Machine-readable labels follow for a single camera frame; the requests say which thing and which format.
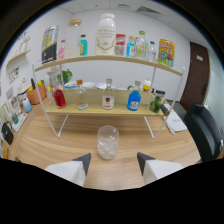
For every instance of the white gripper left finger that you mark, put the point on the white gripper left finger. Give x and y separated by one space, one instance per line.
71 170

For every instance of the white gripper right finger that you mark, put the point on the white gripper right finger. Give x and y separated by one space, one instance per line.
156 168

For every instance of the clear bottle orange cap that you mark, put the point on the clear bottle orange cap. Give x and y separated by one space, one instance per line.
81 100

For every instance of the red liquid bottle white cap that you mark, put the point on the red liquid bottle white cap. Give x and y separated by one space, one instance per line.
60 99

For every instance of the clear bottle green cap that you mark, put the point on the clear bottle green cap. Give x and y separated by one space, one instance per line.
141 46

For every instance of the clear glass with ice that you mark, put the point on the clear glass with ice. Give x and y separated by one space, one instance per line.
107 143

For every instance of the white notebook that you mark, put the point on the white notebook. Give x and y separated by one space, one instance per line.
176 122

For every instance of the dark brown cylinder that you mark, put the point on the dark brown cylinder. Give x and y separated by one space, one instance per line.
165 108

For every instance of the black chair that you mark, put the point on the black chair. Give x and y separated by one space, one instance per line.
205 131

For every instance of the glass jar with green limes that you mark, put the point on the glass jar with green limes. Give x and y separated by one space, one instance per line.
155 105

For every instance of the blue liquid bottle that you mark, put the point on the blue liquid bottle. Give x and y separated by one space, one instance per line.
134 101

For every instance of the black bag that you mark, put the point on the black bag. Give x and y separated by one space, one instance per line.
7 133

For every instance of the two-tier wooden shelf rack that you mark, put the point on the two-tier wooden shelf rack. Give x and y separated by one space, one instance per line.
96 100

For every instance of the small white blue bottle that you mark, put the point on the small white blue bottle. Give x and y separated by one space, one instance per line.
27 105

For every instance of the clear bottle red label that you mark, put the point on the clear bottle red label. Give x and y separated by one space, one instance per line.
108 100

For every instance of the orange basket with fruit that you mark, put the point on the orange basket with fruit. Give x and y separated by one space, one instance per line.
36 95

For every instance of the printed paper bowl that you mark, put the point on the printed paper bowl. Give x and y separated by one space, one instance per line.
70 85

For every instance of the white bowl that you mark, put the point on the white bowl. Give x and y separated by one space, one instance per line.
106 85

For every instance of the green potted plant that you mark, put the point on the green potted plant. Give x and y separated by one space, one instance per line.
66 76

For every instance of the dark brown door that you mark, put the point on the dark brown door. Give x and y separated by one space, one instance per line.
196 76

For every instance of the clear bottle blue cap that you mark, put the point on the clear bottle blue cap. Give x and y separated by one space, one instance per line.
152 53

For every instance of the pink bottle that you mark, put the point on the pink bottle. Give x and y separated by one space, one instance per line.
62 51

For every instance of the teal bottle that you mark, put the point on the teal bottle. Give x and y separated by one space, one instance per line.
83 46

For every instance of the red and white box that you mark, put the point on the red and white box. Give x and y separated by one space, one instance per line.
120 45

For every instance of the glass jar wooden lid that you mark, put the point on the glass jar wooden lid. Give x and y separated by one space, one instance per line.
72 40

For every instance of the large white bottle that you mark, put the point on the large white bottle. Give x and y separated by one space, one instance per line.
105 35

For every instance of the small wooden wall shelf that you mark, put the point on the small wooden wall shelf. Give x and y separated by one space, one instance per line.
18 56

